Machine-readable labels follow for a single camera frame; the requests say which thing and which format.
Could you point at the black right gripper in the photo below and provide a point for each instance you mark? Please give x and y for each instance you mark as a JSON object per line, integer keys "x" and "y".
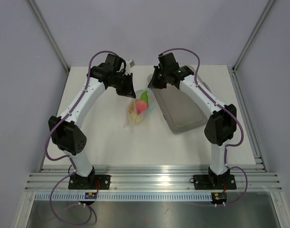
{"x": 154, "y": 83}

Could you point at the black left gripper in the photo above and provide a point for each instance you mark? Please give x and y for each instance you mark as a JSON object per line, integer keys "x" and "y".
{"x": 128, "y": 90}

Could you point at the green chayote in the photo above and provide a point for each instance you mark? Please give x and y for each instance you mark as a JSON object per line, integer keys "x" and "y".
{"x": 144, "y": 97}

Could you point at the pink peach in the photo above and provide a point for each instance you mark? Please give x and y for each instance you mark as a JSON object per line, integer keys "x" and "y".
{"x": 141, "y": 107}

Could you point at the clear zip top bag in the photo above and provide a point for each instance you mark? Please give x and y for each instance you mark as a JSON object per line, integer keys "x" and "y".
{"x": 131, "y": 105}

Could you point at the yellow pear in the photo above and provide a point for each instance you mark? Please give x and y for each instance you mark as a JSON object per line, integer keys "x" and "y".
{"x": 136, "y": 118}

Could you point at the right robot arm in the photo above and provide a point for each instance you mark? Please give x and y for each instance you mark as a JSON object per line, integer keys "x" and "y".
{"x": 221, "y": 118}

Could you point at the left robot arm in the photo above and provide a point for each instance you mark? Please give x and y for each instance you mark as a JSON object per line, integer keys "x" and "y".
{"x": 65, "y": 129}

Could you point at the grey translucent plastic bin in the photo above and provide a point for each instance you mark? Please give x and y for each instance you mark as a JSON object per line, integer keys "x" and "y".
{"x": 181, "y": 113}

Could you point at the left circuit board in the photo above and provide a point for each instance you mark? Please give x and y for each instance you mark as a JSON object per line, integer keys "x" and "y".
{"x": 91, "y": 195}

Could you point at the circuit board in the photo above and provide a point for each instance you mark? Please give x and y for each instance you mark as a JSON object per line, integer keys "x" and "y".
{"x": 91, "y": 195}
{"x": 219, "y": 196}

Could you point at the right circuit board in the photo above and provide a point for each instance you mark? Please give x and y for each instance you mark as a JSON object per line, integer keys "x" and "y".
{"x": 219, "y": 196}

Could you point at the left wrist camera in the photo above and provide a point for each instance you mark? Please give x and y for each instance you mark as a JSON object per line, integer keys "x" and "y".
{"x": 129, "y": 65}

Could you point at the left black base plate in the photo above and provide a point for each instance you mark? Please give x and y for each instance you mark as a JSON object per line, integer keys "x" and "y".
{"x": 92, "y": 182}

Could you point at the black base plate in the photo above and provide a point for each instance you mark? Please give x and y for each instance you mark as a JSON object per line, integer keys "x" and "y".
{"x": 92, "y": 182}
{"x": 204, "y": 182}

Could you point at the aluminium rail frame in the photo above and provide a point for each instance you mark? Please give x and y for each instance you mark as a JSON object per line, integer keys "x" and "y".
{"x": 154, "y": 178}

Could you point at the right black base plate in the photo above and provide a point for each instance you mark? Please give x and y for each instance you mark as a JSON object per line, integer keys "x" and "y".
{"x": 204, "y": 182}

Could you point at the white slotted cable duct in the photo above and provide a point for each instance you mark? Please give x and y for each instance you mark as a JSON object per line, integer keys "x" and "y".
{"x": 127, "y": 196}

